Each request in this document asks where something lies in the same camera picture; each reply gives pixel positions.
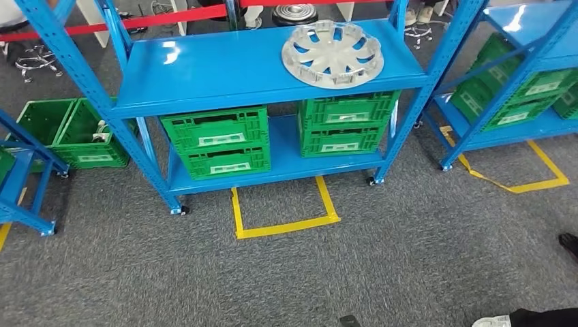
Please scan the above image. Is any white cabinet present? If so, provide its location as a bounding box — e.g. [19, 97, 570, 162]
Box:
[76, 0, 110, 48]

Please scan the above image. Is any red barrier belt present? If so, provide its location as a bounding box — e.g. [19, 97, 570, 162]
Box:
[0, 0, 394, 44]

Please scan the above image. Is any chrome barrier post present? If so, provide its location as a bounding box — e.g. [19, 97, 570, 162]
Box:
[224, 0, 240, 30]

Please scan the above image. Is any white connector bundle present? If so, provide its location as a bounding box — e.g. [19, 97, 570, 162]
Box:
[92, 119, 113, 144]

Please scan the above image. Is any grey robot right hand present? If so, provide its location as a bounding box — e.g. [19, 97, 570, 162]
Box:
[558, 232, 578, 263]

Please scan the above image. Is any yellow floor tape square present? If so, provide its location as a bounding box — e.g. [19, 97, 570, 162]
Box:
[438, 125, 571, 195]
[0, 187, 28, 253]

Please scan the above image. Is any white desk panel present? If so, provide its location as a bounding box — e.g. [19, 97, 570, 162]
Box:
[169, 0, 188, 37]
[336, 2, 355, 22]

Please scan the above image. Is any open green plastic crate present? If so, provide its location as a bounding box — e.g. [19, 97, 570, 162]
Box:
[49, 97, 138, 170]
[4, 98, 78, 174]

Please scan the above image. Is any grey plastic wheel cover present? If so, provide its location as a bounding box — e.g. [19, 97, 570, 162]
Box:
[281, 20, 385, 90]

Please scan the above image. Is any chrome chair base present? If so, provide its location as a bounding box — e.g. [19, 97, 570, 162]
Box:
[404, 25, 434, 50]
[14, 44, 64, 84]

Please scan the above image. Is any black wifi router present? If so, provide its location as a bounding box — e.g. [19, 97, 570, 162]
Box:
[118, 3, 149, 35]

